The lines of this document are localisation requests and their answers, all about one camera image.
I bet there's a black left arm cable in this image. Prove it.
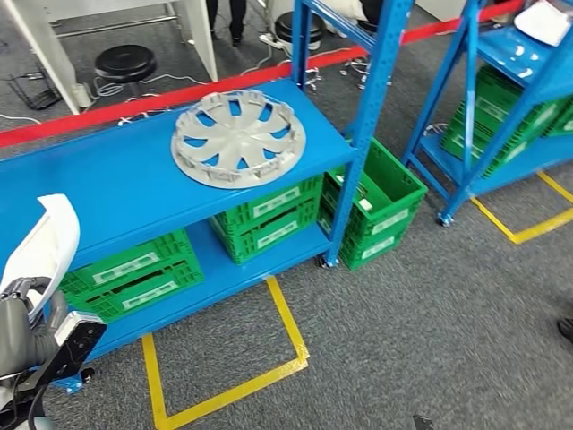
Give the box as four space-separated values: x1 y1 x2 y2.
26 379 50 430

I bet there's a white power strip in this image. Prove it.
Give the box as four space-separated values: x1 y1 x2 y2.
258 32 287 52

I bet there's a white floor cable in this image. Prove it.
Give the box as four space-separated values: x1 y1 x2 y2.
91 59 278 99

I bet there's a white desk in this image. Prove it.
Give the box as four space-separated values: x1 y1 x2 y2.
2 0 219 115

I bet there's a yellow floor tape square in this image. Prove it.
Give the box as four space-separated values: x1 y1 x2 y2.
141 275 311 430
470 170 573 245

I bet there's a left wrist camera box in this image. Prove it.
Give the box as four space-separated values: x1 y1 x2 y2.
17 311 108 393

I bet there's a green open plastic crate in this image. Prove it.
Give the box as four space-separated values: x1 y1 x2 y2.
320 139 428 251

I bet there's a person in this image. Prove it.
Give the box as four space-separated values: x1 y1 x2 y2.
322 0 386 30
206 0 248 47

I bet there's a red floor tape line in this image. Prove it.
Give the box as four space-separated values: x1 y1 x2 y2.
0 0 524 150

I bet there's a black round stool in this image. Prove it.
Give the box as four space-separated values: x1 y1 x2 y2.
94 44 158 96
274 10 327 52

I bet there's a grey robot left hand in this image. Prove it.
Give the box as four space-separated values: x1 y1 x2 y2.
0 275 69 379

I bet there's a grey plastic hubcap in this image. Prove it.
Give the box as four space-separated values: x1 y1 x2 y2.
170 89 308 191

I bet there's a white power adapter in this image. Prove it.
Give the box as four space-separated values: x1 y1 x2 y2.
71 82 93 109

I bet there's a white curved plastic part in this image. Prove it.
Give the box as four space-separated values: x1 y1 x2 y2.
0 193 81 322
513 0 573 47

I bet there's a blue steel shelf rack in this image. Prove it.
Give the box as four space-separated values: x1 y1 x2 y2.
0 0 415 396
401 0 573 228

